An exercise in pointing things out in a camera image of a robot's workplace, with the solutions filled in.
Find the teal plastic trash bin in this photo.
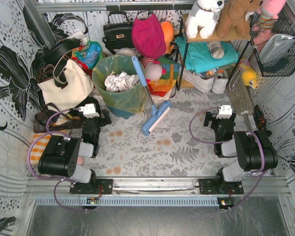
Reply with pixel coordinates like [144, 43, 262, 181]
[92, 55, 146, 119]

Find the yellow translucent trash bag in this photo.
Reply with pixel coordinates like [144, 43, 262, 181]
[92, 55, 146, 113]

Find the light blue floor squeegee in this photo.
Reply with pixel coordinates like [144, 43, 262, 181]
[131, 56, 172, 136]

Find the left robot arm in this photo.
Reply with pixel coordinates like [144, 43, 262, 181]
[37, 101, 113, 196]

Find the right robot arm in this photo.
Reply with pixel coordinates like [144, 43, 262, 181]
[199, 112, 278, 195]

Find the brown leather bag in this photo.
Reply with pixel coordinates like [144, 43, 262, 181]
[33, 103, 82, 133]

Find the cream canvas tote bag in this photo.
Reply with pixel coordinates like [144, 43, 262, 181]
[38, 59, 94, 111]

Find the crumpled white paper trash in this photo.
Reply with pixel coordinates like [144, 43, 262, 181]
[104, 71, 139, 92]

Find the colourful print bag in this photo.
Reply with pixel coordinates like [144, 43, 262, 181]
[71, 41, 105, 70]

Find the rainbow striped bag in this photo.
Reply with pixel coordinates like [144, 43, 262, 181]
[147, 56, 180, 97]

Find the white sneakers pair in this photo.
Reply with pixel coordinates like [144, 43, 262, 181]
[182, 70, 228, 94]

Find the yellow plush duck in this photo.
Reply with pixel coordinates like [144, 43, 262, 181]
[239, 60, 257, 89]

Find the orange checkered towel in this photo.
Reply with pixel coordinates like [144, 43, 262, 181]
[30, 135, 51, 165]

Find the teal folded cloth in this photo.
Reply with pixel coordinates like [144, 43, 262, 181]
[185, 42, 238, 73]

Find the black leather handbag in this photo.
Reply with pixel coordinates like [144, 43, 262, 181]
[102, 11, 135, 55]

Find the silver foil pouch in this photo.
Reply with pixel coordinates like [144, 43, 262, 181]
[259, 34, 295, 64]

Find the magenta cloth hat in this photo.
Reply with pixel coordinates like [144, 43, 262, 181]
[131, 13, 166, 59]

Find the brown teddy bear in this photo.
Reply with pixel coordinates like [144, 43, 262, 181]
[217, 0, 263, 38]

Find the orange plush toy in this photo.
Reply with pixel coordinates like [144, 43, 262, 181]
[160, 21, 174, 54]

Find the white plush dog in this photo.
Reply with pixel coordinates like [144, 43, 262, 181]
[186, 0, 224, 39]

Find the pink plush toy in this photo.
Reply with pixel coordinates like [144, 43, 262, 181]
[257, 0, 286, 29]

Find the bristle broom with handle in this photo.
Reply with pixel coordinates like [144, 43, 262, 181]
[227, 78, 256, 130]

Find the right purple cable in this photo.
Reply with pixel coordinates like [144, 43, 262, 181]
[188, 107, 270, 212]

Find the purple cable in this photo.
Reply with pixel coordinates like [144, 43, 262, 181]
[188, 107, 270, 212]
[27, 108, 99, 212]

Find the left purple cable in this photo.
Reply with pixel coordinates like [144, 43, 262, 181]
[27, 108, 99, 212]

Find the aluminium front rail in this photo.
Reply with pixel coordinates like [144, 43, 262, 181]
[25, 176, 291, 197]

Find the black wire basket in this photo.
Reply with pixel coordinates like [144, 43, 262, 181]
[250, 12, 295, 77]

